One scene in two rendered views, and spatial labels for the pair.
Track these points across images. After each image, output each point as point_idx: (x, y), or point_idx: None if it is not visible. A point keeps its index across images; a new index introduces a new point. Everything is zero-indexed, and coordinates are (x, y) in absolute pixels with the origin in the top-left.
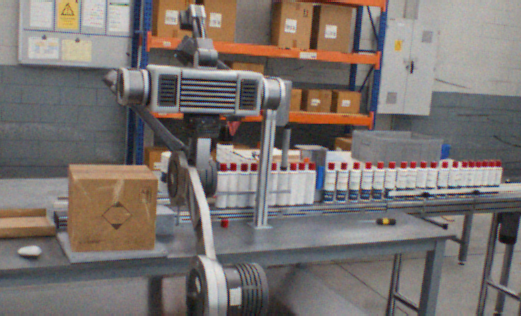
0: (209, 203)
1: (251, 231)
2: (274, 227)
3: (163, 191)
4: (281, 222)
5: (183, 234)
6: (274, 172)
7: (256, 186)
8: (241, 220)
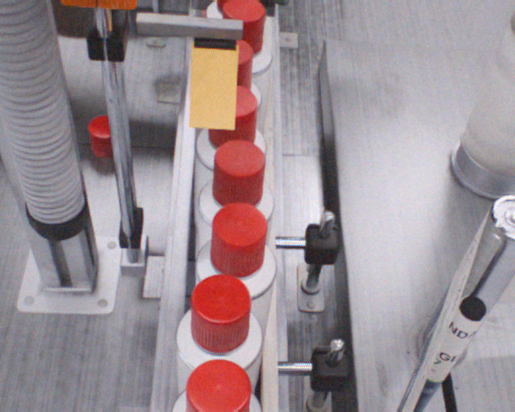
0: (332, 150)
1: (7, 207)
2: (17, 321)
3: (488, 59)
4: (79, 396)
5: (70, 21)
6: (201, 256)
7: (196, 204)
8: (162, 231)
